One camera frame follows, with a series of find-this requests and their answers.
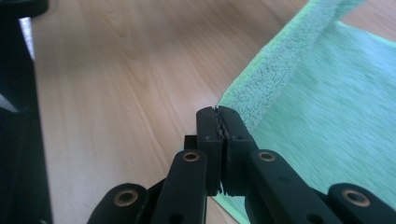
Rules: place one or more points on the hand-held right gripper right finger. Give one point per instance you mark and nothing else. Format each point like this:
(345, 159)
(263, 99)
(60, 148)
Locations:
(238, 140)

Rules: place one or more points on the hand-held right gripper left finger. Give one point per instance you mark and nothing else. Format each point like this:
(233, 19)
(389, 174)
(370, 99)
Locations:
(211, 155)

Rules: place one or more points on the green microfibre towel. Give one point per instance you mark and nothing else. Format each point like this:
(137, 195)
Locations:
(336, 109)

